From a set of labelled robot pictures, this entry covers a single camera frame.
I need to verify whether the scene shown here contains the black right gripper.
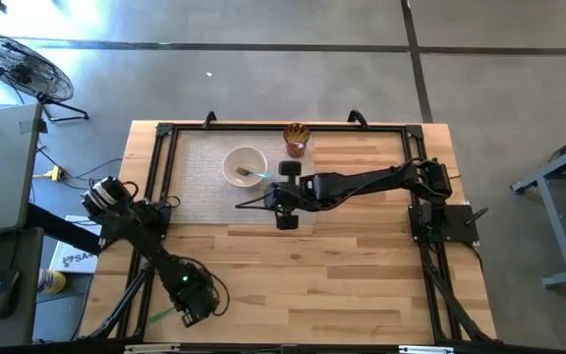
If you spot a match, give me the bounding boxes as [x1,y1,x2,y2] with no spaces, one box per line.
[235,160,314,232]

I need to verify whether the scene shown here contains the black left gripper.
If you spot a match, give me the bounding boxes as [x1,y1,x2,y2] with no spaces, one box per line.
[164,267,218,329]

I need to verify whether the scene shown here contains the white ceramic bowl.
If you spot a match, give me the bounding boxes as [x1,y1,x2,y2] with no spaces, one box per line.
[221,146,269,189]

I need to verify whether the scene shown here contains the amber ribbed glass cup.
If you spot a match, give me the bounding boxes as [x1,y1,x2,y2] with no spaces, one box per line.
[282,122,312,159]

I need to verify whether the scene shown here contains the beige woven placemat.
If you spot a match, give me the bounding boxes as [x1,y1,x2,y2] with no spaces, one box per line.
[167,130,316,226]

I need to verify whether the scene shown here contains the white printed cardboard box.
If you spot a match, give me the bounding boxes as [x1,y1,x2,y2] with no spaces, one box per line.
[48,214,104,275]

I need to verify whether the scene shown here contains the yellow white bottle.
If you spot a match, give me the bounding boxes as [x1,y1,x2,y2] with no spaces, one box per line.
[36,266,69,296]

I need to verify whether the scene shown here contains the dark desk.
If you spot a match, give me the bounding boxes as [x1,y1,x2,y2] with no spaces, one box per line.
[0,226,45,346]

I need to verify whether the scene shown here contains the black computer mouse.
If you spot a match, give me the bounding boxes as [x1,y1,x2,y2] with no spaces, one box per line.
[0,268,22,321]

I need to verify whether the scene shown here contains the grey metal cart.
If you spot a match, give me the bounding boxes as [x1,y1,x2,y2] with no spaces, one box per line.
[509,125,566,291]

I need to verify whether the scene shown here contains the silver aluminium bracket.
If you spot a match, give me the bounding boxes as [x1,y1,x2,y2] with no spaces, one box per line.
[399,344,456,354]
[124,343,182,354]

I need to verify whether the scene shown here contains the black aluminium rig frame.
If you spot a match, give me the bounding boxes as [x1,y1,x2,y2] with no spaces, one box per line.
[27,120,499,348]

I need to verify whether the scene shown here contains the black floor cable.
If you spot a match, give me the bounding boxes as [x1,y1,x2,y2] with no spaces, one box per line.
[35,146,125,192]

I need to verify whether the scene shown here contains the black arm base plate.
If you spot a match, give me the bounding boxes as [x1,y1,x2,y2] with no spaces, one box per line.
[407,203,490,246]

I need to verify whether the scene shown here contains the black wire floor fan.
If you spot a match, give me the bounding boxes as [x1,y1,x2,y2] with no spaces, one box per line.
[0,30,90,123]

